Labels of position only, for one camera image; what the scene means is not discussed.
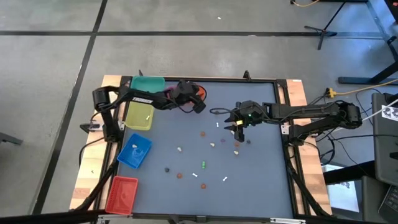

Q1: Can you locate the black floor beam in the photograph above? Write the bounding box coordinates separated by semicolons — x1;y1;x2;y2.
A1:
322;160;377;185

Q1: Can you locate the yellow extension cord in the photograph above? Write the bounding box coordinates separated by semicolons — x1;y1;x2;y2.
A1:
325;79;398;98

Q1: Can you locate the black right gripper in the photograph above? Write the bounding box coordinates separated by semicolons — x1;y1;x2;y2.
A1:
223;101;267;143

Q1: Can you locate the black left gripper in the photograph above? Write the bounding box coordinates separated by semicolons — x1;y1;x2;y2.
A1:
170;80;206;114

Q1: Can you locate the gray chair leg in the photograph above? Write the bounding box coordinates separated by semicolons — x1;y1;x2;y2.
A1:
0;132;24;146

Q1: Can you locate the white floor paper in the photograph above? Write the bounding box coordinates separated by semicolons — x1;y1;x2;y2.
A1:
323;164;361;213

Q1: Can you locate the red plastic basket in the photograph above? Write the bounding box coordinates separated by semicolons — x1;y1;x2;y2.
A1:
104;176;139;217

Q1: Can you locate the wooden table side board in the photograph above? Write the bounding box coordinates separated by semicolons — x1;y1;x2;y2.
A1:
70;74;124;211
285;79;333;216

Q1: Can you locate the black keyboard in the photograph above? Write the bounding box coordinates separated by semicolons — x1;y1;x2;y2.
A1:
377;185;398;224

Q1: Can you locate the blue plastic basket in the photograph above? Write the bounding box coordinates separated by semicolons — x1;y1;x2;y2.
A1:
117;133;154;170

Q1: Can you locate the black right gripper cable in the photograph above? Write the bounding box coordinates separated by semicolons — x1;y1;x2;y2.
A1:
210;107;237;116

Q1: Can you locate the teal plastic bin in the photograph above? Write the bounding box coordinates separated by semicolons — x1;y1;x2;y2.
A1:
129;75;166;93

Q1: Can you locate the gray floor box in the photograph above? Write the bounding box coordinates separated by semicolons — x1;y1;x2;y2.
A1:
360;175;389;224

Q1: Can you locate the white marker paper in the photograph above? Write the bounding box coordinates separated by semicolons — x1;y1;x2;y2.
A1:
381;105;398;122

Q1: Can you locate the thin yellow floor cable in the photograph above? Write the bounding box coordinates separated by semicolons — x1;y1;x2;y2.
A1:
290;0;321;7

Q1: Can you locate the black desk frame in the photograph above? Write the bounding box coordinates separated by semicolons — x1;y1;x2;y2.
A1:
338;0;398;85

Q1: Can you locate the black floor bar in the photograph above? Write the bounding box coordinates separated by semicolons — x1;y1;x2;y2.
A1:
0;210;106;224

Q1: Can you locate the dark gray desk top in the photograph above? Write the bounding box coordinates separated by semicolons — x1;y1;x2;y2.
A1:
371;92;398;187

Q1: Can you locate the yellow plastic bin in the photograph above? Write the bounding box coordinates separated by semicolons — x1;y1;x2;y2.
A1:
124;101;155;131

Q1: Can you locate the white cable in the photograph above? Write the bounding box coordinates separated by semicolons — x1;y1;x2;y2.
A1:
360;98;398;124

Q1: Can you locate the black tripod stand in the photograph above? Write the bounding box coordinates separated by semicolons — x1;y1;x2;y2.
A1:
303;0;348;50

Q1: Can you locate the silver metal bracket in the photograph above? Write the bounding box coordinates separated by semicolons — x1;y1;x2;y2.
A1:
269;217;306;224

